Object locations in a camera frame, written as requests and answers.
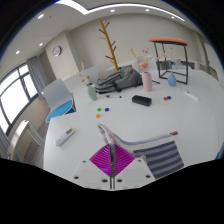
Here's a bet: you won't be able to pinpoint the round wall clock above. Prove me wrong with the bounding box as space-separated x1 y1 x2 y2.
51 45 63 57

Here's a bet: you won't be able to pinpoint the black marker pen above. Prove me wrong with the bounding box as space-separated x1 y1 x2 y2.
105 94 123 100

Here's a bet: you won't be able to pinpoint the window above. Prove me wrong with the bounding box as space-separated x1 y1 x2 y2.
0 62 40 135

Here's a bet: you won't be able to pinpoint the green vase with dried stems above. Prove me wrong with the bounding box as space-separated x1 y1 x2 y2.
78 59 99 102

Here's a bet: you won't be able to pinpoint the recessed ceiling spotlights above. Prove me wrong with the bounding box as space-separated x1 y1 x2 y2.
14 6 178 56

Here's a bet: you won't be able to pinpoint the white remote control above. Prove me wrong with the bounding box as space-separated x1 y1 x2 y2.
53 126 77 147

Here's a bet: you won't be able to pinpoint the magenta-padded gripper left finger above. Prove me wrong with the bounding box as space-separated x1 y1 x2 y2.
71 143 112 190

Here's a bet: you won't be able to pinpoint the yellow wooden coat rack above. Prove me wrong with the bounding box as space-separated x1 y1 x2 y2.
97 17 121 72

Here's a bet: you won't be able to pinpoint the white side table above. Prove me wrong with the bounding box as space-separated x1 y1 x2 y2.
6 119 45 161

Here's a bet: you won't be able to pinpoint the pink vase with flower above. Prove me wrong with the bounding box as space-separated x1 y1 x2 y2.
137 61 154 93

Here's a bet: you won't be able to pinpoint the white marker pen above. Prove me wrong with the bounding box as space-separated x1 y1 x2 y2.
183 90 200 102

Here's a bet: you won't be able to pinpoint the black rectangular box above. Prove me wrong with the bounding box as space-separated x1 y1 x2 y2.
131 94 153 108

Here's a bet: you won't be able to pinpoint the plain white chair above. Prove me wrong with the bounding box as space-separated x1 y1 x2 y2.
136 54 158 73

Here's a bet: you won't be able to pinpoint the ceiling light strip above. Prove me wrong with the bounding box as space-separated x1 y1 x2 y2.
54 0 186 23

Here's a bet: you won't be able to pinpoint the blue vase with dried stems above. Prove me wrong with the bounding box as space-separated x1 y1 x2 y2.
166 47 178 88

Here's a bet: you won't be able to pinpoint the grey curtain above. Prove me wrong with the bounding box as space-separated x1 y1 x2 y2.
26 55 51 100

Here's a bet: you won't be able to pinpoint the white chair with blue cushion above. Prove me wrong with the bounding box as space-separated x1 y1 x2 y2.
42 78 77 124

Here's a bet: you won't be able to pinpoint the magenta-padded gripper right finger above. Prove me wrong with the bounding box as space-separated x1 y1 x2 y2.
113 143 157 190

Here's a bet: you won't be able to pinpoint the grey backpack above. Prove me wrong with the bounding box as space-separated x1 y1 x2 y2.
93 65 144 94

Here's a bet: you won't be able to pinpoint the orange-topped black frame table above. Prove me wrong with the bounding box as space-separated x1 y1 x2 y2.
147 36 190 86

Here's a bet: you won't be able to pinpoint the striped pink grey towel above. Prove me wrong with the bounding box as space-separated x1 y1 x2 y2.
96 122 185 181

